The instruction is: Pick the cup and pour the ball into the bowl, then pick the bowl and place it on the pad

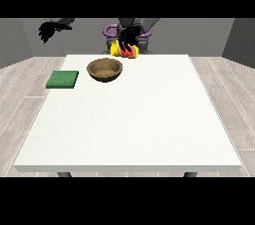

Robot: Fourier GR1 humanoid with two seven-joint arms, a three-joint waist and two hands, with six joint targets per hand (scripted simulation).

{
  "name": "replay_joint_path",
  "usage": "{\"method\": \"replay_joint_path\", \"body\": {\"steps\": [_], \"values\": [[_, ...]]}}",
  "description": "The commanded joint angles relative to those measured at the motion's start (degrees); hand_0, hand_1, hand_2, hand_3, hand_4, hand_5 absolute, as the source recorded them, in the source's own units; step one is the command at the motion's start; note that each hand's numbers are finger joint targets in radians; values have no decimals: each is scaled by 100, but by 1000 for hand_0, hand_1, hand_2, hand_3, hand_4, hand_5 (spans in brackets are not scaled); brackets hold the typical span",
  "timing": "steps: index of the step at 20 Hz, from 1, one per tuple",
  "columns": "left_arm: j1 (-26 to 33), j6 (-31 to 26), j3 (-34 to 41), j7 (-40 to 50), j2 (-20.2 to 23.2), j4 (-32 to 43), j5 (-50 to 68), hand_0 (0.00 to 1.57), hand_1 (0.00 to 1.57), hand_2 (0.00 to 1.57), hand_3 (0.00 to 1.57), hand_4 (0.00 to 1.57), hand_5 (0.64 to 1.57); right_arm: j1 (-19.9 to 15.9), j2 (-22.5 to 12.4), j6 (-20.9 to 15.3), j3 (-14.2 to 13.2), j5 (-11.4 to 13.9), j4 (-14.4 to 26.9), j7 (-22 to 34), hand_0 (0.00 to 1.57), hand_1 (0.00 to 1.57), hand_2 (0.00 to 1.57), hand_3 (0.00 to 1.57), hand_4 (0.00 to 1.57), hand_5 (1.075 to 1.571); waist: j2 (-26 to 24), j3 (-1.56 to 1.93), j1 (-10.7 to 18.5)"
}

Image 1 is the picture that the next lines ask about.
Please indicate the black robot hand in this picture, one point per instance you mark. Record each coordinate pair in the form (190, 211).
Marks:
(50, 31)
(128, 37)

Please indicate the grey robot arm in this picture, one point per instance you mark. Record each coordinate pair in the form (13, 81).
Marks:
(65, 20)
(146, 23)

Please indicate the brown wooden bowl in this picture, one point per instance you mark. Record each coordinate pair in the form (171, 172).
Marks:
(104, 69)

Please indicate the green square pad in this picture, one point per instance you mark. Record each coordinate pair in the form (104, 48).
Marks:
(62, 79)

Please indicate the grey robot trunk purple rings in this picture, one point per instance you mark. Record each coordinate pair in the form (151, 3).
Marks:
(110, 31)

